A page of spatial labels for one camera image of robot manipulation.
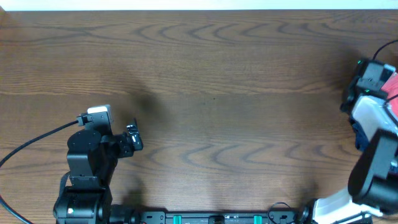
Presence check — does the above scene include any red t-shirt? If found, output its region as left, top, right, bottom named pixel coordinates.
left=381, top=72, right=397, bottom=119

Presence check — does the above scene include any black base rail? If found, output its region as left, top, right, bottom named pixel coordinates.
left=139, top=209, right=307, bottom=224

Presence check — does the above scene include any left black cable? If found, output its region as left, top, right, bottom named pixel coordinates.
left=0, top=119, right=80, bottom=224

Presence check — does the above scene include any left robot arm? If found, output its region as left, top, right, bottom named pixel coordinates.
left=53, top=116, right=144, bottom=224

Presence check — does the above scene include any navy blue t-shirt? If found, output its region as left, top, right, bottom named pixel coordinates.
left=349, top=116, right=369, bottom=152

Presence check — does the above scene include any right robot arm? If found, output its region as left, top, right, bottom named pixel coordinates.
left=300, top=58, right=397, bottom=223

